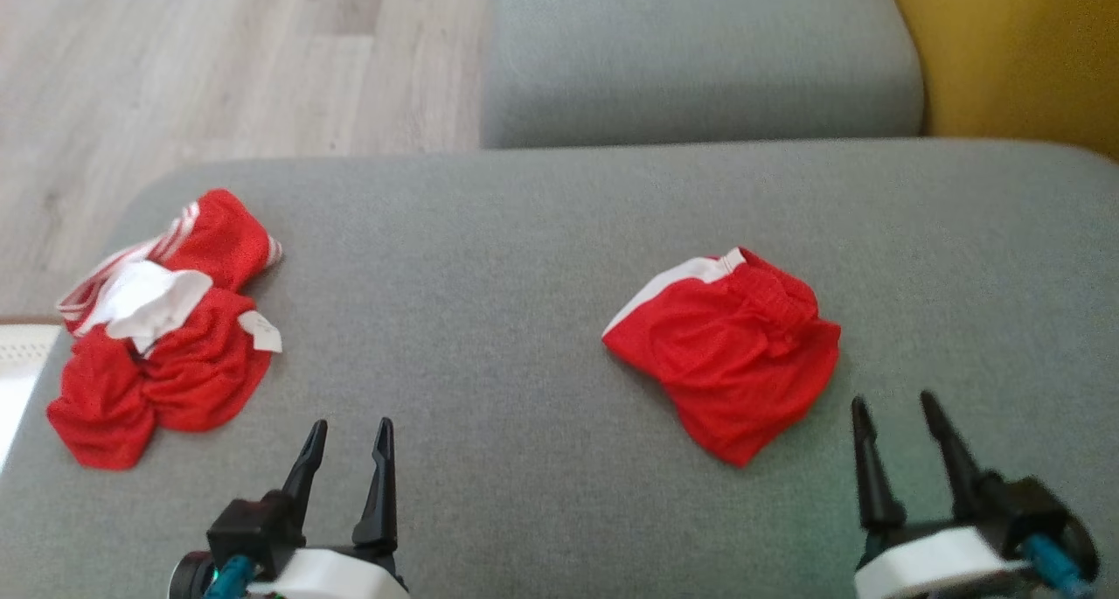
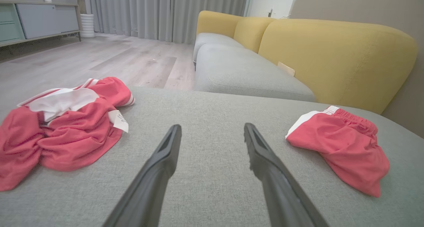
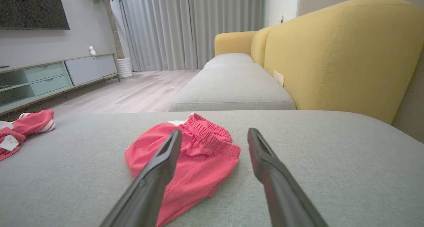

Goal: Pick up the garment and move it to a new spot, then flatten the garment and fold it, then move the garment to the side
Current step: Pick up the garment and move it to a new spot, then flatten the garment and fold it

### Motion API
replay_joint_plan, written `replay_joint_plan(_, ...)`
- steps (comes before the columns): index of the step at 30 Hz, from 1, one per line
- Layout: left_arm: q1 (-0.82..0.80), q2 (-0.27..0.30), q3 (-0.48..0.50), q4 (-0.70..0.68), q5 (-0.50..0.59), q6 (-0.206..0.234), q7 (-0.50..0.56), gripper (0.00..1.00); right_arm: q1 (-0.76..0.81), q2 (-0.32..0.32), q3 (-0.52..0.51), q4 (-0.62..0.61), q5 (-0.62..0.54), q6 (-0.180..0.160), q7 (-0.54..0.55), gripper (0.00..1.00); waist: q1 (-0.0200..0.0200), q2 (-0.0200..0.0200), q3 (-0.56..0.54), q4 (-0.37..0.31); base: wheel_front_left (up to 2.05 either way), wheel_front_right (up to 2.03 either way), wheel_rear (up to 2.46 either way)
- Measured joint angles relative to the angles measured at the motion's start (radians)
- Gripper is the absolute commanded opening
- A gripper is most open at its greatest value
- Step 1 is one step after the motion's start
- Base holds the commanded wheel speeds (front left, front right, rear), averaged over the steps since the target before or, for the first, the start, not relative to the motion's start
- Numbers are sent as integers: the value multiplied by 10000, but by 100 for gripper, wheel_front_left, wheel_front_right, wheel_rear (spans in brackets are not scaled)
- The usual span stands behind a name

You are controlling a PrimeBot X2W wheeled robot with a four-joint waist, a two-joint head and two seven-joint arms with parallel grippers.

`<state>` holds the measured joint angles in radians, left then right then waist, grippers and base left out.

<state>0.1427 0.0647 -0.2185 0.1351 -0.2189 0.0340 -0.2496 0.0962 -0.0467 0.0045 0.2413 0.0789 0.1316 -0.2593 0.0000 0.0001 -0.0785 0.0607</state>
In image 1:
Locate white textured rug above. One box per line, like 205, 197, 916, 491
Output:
0, 319, 64, 473

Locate wide yellow sofa backrest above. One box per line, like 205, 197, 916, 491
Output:
881, 0, 1119, 161

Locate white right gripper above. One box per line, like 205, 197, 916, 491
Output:
851, 390, 1037, 599

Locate red shorts with white panel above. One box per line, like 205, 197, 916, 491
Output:
601, 247, 843, 469

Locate cable with teal plug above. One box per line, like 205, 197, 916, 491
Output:
1021, 533, 1095, 598
204, 555, 256, 599

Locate right cable with teal plug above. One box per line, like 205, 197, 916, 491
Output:
1021, 533, 1095, 598

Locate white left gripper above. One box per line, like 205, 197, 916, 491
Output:
247, 417, 412, 599

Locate left cable with teal plug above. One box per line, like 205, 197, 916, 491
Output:
204, 555, 256, 599

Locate red and white jersey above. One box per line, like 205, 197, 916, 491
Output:
45, 188, 285, 471

